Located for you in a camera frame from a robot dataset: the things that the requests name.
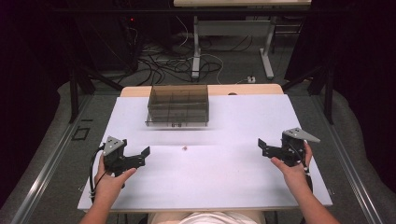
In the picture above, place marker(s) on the white board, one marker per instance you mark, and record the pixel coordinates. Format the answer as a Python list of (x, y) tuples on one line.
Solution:
[(218, 174)]

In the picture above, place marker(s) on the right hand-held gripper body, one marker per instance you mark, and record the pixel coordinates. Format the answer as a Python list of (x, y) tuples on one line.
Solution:
[(292, 146)]

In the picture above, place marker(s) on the smoky transparent compartment box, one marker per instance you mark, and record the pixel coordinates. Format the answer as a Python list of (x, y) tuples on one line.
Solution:
[(178, 105)]

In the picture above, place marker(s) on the person's left hand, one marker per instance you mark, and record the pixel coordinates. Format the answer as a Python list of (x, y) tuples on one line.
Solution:
[(109, 183)]

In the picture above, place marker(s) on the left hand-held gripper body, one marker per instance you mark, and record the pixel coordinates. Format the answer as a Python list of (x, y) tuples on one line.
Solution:
[(115, 158)]

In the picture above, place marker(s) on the person's light clothing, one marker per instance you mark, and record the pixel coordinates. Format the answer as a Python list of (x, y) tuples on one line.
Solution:
[(214, 218)]

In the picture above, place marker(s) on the aluminium floor rail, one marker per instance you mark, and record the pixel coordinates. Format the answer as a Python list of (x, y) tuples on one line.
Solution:
[(46, 168), (345, 161)]

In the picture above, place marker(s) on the white desk with metal legs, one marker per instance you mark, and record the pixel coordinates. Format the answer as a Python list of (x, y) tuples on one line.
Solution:
[(233, 28)]

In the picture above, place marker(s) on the black metal stand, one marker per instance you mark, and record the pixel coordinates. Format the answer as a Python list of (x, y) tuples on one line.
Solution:
[(327, 90), (77, 87)]

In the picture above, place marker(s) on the person's right hand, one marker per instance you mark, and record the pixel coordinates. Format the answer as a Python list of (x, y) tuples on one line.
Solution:
[(294, 175)]

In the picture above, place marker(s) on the white power strip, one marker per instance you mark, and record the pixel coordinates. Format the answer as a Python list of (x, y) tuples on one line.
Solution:
[(251, 79)]

